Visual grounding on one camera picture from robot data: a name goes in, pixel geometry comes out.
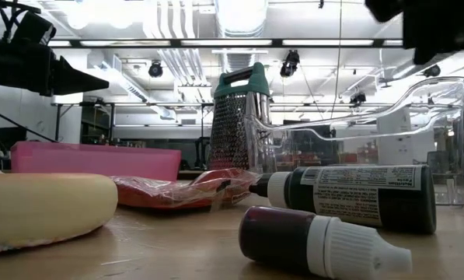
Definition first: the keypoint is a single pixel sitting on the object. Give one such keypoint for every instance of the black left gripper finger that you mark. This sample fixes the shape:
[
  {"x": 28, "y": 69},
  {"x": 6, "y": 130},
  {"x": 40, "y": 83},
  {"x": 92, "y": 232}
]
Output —
[{"x": 80, "y": 81}]

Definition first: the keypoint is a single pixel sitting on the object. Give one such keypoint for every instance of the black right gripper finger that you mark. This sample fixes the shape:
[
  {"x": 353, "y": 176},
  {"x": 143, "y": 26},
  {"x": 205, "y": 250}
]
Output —
[
  {"x": 383, "y": 9},
  {"x": 424, "y": 56}
]

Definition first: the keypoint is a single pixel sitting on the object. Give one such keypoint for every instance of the clear plastic bin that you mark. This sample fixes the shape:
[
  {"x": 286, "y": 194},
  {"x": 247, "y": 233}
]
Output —
[{"x": 461, "y": 116}]

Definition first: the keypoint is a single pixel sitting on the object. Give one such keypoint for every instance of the yellow toy donut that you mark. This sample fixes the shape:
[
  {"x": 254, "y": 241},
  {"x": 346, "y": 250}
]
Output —
[{"x": 41, "y": 210}]

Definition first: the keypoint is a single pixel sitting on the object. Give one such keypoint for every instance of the red snack packet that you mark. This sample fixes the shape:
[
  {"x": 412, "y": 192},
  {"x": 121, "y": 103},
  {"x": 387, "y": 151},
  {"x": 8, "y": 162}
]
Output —
[{"x": 158, "y": 192}]

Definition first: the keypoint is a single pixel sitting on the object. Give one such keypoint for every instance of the black-capped food colouring bottle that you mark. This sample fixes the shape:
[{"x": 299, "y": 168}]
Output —
[{"x": 352, "y": 198}]

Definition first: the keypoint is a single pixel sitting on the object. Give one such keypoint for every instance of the small dark white-capped bottle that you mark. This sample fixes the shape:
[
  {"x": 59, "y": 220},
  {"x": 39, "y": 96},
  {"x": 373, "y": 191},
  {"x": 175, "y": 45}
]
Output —
[{"x": 278, "y": 237}]

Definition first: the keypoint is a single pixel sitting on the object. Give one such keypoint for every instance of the black ceiling spotlight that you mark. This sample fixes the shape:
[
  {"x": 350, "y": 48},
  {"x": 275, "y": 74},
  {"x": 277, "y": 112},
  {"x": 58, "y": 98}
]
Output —
[
  {"x": 290, "y": 63},
  {"x": 155, "y": 69},
  {"x": 431, "y": 71},
  {"x": 358, "y": 98}
]

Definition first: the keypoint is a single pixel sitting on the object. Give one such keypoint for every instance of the dark background monitor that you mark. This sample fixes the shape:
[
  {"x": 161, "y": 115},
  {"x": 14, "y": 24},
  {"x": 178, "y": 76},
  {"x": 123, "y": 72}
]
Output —
[{"x": 10, "y": 138}]

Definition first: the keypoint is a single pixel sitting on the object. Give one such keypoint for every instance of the pink plastic bin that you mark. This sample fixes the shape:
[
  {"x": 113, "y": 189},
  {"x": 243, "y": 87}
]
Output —
[{"x": 99, "y": 161}]

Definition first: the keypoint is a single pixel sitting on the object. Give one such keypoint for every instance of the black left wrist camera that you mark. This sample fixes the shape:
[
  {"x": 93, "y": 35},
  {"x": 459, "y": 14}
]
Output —
[{"x": 33, "y": 28}]

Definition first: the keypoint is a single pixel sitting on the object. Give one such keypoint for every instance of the black aluminium rig frame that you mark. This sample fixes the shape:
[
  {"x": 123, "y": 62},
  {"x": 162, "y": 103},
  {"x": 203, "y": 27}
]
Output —
[{"x": 175, "y": 43}]

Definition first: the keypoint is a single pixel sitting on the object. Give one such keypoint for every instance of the silver ceiling air duct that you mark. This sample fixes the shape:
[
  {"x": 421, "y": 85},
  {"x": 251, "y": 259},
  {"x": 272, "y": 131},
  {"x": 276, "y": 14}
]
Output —
[{"x": 239, "y": 19}]

